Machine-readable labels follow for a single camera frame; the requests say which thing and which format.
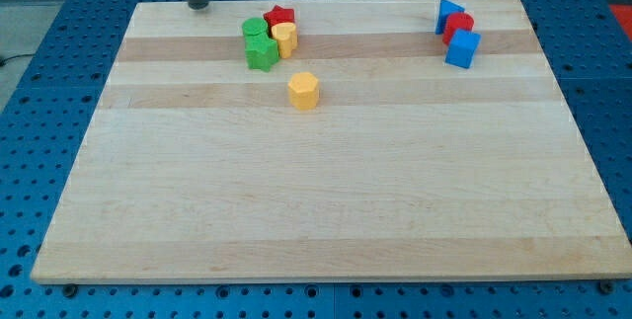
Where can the green cylinder block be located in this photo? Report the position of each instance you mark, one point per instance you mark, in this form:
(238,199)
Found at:
(255,28)

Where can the yellow heart block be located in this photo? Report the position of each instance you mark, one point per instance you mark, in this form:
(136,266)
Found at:
(286,37)

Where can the red star block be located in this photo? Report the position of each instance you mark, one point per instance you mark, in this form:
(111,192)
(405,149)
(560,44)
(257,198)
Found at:
(278,15)

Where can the green star block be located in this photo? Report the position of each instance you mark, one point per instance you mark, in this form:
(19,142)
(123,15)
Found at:
(261,52)

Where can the blue cube block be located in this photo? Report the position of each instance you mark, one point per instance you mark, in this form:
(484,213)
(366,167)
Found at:
(462,48)

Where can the light wooden board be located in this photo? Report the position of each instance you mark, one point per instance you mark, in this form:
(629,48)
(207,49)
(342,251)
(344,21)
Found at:
(197,169)

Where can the yellow hexagon block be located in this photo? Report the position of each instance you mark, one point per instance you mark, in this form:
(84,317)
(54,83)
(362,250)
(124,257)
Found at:
(304,91)

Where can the blue triangle block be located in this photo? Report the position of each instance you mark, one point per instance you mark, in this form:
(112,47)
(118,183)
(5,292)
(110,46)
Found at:
(446,8)

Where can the red cylinder block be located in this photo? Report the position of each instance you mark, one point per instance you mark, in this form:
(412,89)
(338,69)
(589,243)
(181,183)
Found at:
(456,21)

